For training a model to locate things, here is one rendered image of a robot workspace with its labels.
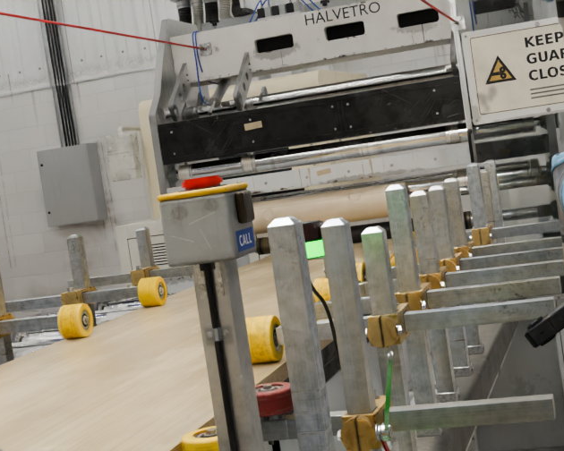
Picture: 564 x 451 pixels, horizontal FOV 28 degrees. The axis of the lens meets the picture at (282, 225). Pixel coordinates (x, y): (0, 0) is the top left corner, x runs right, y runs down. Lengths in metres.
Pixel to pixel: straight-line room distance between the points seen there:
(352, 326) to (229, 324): 0.52
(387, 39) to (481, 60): 0.51
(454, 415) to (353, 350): 0.17
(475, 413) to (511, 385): 2.71
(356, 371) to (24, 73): 10.85
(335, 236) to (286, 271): 0.25
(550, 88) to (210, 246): 3.07
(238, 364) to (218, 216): 0.15
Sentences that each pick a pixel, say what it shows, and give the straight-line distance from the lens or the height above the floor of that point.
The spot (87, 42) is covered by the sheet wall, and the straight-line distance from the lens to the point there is 11.92.
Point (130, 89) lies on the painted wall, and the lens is 11.67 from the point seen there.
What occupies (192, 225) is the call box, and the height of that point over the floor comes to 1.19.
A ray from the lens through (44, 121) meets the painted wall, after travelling 12.18.
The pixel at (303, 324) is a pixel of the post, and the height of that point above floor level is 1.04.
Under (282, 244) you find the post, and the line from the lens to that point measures 1.33.
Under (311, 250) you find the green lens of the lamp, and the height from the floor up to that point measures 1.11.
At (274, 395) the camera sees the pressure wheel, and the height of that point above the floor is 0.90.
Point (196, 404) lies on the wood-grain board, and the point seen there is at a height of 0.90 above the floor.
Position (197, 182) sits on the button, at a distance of 1.07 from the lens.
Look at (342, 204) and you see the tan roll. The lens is 4.20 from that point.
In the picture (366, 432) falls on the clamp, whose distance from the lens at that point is 1.58.
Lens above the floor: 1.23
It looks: 3 degrees down
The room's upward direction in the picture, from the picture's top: 8 degrees counter-clockwise
